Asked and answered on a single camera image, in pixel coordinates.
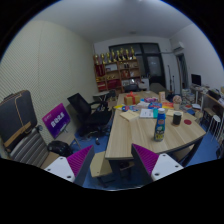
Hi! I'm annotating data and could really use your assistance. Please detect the blue printed leaflet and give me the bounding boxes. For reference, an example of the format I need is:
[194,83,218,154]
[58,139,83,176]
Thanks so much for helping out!
[121,105,141,113]

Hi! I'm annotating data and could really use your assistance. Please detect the white air conditioner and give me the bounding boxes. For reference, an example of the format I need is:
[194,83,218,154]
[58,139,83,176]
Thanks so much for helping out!
[172,41,185,53]

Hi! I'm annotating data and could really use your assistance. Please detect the beige notebook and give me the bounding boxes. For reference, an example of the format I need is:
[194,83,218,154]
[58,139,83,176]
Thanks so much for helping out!
[165,109,184,118]
[119,110,140,122]

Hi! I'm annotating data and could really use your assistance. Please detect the black computer monitor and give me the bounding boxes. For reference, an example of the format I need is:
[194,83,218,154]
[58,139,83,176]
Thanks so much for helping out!
[190,73,202,87]

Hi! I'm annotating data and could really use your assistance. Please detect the low wooden stool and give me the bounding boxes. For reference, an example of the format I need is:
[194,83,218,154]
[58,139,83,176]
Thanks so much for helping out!
[89,150,114,179]

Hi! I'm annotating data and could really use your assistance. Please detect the black orange-trimmed bag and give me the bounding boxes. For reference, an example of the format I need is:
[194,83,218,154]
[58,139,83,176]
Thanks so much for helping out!
[0,89,38,148]

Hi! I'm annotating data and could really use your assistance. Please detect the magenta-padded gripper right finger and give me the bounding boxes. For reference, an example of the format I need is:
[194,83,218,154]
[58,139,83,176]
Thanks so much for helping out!
[130,143,184,185]

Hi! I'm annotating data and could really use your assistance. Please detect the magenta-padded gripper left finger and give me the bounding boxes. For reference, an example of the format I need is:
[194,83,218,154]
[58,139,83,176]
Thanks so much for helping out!
[44,144,96,187]

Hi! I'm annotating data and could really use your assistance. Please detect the pink potted flowers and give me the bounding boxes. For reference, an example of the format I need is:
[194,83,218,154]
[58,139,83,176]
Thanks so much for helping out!
[172,94,183,111]

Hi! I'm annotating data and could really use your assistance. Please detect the black office chair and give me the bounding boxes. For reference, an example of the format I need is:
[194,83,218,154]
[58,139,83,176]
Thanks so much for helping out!
[66,92,114,138]

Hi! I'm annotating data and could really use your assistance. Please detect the small white table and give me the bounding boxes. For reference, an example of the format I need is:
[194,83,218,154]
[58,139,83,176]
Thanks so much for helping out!
[92,90,111,103]

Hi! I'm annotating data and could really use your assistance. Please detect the blue white-capped drink bottle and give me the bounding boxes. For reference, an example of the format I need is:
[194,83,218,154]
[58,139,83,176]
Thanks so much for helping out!
[153,107,167,142]

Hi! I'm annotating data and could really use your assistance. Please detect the pink patterned box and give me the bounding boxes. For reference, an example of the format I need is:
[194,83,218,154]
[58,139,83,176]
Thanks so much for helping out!
[143,96,158,103]

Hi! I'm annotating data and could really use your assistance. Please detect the wooden side desk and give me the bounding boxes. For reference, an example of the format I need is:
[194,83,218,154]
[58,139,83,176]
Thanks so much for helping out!
[189,84,224,141]

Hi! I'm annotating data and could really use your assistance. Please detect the black backpack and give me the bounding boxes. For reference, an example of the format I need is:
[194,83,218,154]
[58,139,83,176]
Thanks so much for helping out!
[47,140,74,158]

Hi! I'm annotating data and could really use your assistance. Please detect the grey striped chair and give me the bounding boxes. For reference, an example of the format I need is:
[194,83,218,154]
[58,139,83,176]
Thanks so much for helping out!
[8,128,51,168]

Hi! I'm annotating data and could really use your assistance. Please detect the purple sign board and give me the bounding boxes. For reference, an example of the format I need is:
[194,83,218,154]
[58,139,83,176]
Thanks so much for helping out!
[41,102,72,140]

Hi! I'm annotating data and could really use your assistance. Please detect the black mug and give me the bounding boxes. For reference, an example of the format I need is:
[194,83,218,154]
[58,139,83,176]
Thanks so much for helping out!
[172,111,183,126]

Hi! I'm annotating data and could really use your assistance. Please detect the yellow red-ribboned gift box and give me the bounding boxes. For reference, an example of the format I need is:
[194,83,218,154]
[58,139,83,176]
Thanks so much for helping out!
[123,91,142,106]

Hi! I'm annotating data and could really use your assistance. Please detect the wooden shelf unit with trophies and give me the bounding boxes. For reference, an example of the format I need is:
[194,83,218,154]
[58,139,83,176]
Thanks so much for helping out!
[93,46,143,94]

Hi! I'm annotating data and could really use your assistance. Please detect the blue red printed booklet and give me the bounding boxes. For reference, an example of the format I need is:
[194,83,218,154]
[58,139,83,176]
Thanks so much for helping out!
[148,102,163,110]

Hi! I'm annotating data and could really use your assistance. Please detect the white round stool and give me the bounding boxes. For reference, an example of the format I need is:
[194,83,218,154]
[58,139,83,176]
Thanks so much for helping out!
[207,114,222,134]

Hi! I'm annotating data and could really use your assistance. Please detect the white paper booklet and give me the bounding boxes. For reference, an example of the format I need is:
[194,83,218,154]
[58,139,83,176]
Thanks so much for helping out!
[139,108,154,119]

